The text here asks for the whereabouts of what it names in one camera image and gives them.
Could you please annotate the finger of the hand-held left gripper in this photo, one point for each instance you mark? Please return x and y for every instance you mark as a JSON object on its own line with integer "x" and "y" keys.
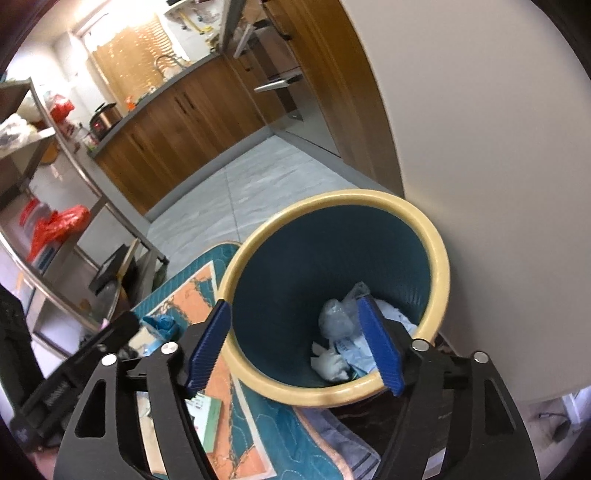
{"x": 99, "y": 344}

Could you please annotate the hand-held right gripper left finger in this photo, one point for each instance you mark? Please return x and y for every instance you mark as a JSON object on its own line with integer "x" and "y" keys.
{"x": 208, "y": 345}

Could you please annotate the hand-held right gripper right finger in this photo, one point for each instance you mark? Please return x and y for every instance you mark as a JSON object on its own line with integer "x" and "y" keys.
{"x": 381, "y": 346}

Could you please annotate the teal bin with cream rim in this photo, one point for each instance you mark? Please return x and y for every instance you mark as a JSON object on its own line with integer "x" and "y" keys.
{"x": 286, "y": 295}

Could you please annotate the light blue crumpled paper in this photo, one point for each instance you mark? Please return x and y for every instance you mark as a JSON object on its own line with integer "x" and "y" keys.
{"x": 358, "y": 357}

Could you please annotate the blue crumpled wrapper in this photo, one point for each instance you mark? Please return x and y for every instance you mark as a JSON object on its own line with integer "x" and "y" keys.
{"x": 161, "y": 325}

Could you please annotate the clear crumpled plastic bag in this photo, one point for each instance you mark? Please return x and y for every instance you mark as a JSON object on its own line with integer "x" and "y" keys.
{"x": 339, "y": 316}

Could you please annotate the teal and orange printed mat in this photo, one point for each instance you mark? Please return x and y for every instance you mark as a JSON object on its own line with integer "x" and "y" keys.
{"x": 194, "y": 295}

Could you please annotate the white crumpled tissue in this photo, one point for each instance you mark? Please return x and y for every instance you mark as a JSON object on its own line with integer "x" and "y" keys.
{"x": 330, "y": 364}

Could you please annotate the green and white small box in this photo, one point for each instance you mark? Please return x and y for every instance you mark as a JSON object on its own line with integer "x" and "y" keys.
{"x": 210, "y": 417}

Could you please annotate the black item with wooden edge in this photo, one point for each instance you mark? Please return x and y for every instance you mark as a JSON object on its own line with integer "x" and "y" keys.
{"x": 117, "y": 272}

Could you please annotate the blue grey folded cloth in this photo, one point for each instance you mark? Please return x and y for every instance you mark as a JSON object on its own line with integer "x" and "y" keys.
{"x": 332, "y": 438}

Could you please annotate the large red plastic bag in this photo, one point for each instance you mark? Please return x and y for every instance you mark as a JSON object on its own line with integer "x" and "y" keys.
{"x": 57, "y": 228}

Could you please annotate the wooden base cabinets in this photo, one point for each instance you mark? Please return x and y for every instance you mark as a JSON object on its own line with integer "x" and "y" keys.
{"x": 175, "y": 129}

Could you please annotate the rice cooker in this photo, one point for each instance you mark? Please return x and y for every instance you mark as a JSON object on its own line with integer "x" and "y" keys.
{"x": 104, "y": 121}

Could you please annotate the white plastic bag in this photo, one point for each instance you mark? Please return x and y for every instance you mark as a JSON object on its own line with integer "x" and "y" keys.
{"x": 16, "y": 131}

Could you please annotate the small red plastic bag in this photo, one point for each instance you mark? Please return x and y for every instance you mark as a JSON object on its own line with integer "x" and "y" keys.
{"x": 61, "y": 108}

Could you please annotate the grey kitchen countertop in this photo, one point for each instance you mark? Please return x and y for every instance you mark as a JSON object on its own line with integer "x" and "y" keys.
{"x": 152, "y": 92}

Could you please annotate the tall wooden cabinet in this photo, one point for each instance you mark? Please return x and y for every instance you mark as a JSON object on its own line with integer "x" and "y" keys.
{"x": 341, "y": 83}

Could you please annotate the kitchen faucet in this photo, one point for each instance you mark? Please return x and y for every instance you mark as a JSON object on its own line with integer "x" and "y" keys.
{"x": 165, "y": 64}

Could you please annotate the metal chair frame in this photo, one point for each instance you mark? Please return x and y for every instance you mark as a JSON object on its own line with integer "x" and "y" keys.
{"x": 74, "y": 166}

